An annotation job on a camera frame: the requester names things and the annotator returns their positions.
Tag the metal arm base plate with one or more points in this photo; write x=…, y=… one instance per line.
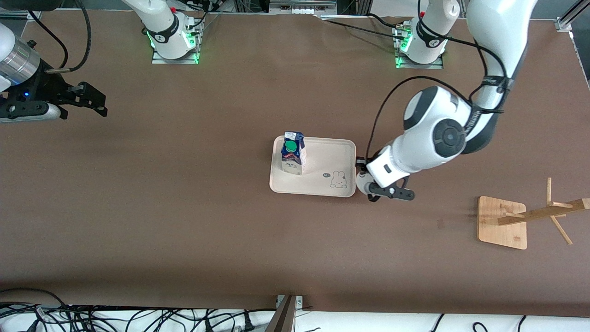
x=417, y=66
x=159, y=61

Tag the wooden mug rack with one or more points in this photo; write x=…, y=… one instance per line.
x=498, y=230

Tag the grey power strip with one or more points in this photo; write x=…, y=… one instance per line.
x=302, y=7

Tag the cream rabbit print tray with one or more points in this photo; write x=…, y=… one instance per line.
x=322, y=161

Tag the blue milk carton green cap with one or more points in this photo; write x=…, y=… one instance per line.
x=293, y=159

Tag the dark stand pole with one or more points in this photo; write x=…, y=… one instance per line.
x=282, y=318

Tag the aluminium frame profile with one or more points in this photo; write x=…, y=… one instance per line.
x=569, y=18

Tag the black power plug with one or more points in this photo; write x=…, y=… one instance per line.
x=248, y=323

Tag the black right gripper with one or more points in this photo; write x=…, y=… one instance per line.
x=42, y=87

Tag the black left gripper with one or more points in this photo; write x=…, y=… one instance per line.
x=360, y=163

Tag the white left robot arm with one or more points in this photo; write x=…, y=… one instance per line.
x=428, y=138

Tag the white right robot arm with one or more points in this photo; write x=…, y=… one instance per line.
x=161, y=20

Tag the small metal bracket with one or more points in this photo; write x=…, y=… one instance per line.
x=298, y=302

